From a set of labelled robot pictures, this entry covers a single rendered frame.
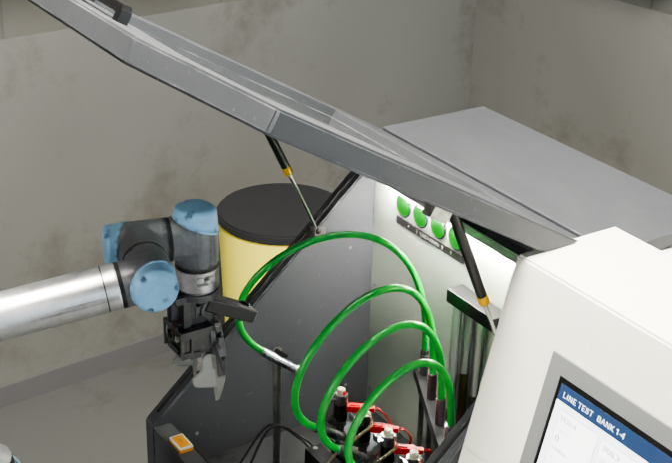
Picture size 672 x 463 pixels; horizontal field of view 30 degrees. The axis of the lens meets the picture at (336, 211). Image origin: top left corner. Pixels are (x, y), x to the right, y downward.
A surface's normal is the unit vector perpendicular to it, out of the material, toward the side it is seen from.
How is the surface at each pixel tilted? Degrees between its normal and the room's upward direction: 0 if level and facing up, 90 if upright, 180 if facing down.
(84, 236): 90
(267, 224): 0
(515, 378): 76
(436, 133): 0
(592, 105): 90
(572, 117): 90
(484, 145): 0
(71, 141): 90
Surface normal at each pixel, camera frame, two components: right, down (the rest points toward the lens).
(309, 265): 0.54, 0.37
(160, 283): 0.31, 0.40
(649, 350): -0.81, -0.02
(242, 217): 0.03, -0.91
